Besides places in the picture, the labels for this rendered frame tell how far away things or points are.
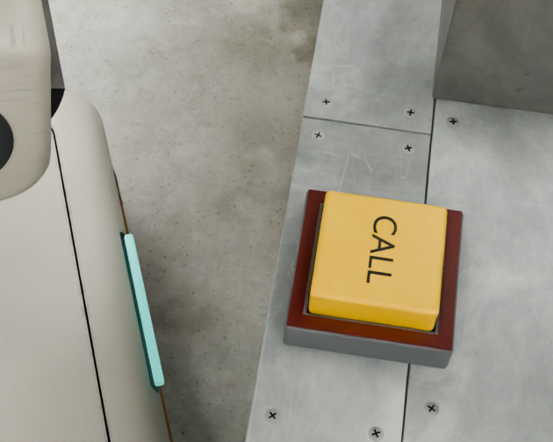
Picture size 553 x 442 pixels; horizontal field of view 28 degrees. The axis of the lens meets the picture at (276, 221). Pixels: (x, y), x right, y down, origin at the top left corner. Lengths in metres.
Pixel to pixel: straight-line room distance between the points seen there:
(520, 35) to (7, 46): 0.29
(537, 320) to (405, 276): 0.08
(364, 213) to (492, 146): 0.11
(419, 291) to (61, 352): 0.66
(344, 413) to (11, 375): 0.64
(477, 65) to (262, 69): 1.09
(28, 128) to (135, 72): 0.97
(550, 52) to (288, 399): 0.23
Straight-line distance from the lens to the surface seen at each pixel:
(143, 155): 1.58
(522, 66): 0.60
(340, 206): 0.53
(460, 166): 0.60
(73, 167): 1.24
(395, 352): 0.53
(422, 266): 0.52
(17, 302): 1.16
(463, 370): 0.54
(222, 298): 1.45
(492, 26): 0.58
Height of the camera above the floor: 1.28
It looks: 58 degrees down
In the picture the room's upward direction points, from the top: 3 degrees clockwise
